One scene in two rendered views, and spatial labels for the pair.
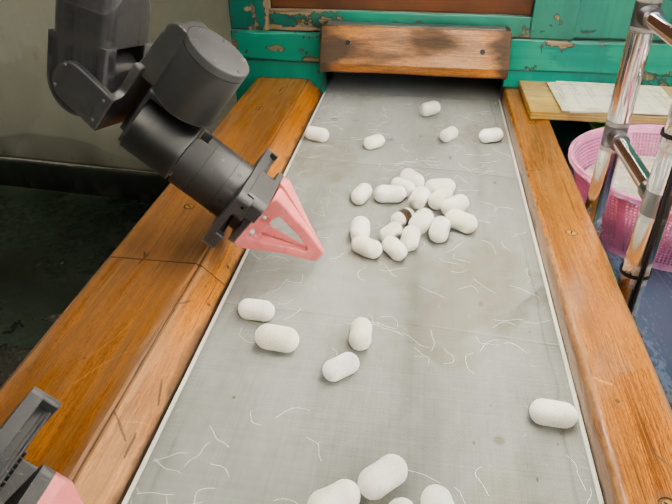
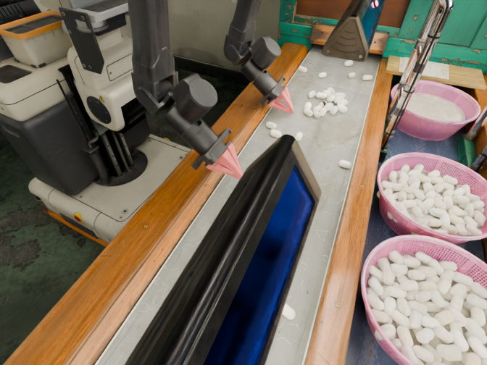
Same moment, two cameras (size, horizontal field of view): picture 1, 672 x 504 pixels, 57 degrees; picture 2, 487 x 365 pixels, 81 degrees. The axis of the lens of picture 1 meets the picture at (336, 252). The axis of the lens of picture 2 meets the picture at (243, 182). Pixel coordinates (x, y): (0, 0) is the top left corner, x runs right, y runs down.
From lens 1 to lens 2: 0.35 m
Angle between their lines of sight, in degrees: 18
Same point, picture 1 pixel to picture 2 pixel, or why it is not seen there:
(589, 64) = not seen: hidden behind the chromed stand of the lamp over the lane
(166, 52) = (258, 45)
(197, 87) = (265, 57)
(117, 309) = (233, 119)
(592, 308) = (369, 140)
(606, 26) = not seen: hidden behind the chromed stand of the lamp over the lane
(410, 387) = (309, 152)
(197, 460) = (251, 158)
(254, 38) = (287, 26)
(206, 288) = (257, 116)
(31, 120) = (193, 42)
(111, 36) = (243, 38)
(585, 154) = not seen: hidden behind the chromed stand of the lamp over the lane
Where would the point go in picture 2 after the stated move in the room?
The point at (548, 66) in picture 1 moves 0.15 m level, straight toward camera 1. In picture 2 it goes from (402, 50) to (392, 64)
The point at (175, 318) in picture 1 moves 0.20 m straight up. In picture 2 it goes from (248, 123) to (250, 56)
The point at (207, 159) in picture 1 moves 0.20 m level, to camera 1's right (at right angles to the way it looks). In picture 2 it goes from (264, 78) to (333, 87)
